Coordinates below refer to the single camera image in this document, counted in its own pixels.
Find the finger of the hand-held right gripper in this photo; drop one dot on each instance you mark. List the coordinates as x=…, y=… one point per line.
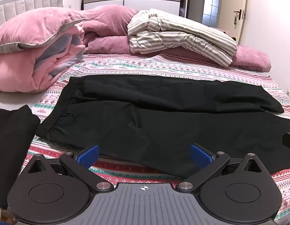
x=289, y=140

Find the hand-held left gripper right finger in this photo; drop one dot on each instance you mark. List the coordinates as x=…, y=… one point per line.
x=201, y=155

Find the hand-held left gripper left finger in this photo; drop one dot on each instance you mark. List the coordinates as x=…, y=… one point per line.
x=87, y=157

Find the black pants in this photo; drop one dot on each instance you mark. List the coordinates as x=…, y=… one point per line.
x=147, y=121

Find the folded black cloth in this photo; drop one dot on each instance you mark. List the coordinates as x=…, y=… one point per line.
x=11, y=145

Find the patterned bed sheet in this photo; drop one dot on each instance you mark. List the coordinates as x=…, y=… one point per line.
x=135, y=65

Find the striped blanket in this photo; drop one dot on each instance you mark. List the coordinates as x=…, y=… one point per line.
x=182, y=36

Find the pink and grey duvet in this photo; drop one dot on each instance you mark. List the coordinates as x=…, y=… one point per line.
x=23, y=39

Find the cream room door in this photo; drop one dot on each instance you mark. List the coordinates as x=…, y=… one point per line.
x=238, y=0

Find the frosted glass window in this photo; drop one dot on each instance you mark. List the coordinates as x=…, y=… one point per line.
x=211, y=2

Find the grey upholstered headboard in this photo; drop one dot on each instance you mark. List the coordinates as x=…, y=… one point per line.
x=15, y=8

